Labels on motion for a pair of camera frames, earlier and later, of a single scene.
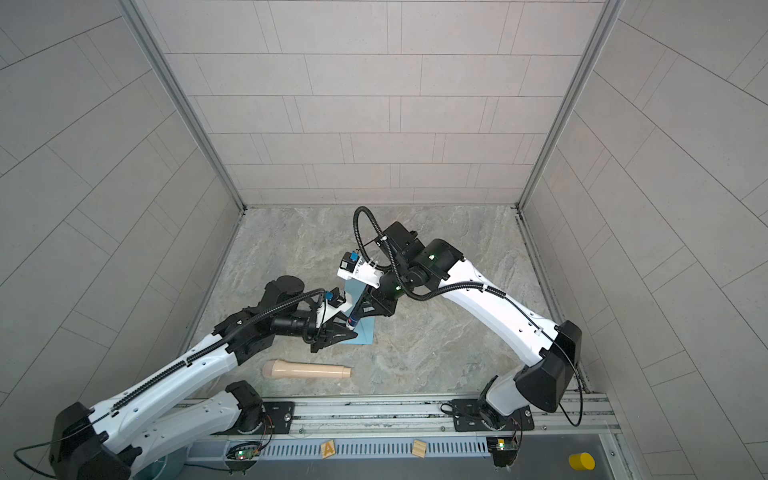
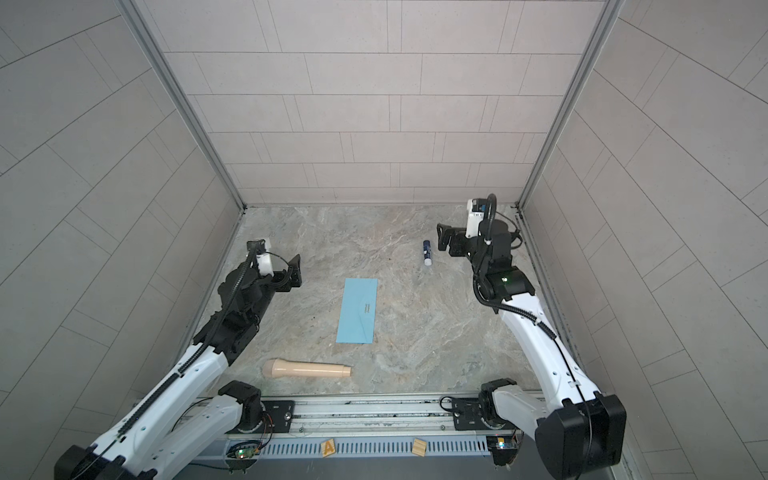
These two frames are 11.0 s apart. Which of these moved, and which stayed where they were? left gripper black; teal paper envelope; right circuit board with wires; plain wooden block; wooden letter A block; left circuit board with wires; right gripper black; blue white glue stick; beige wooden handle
Moved: blue white glue stick; left gripper black; right gripper black
Stayed: plain wooden block; teal paper envelope; left circuit board with wires; right circuit board with wires; wooden letter A block; beige wooden handle
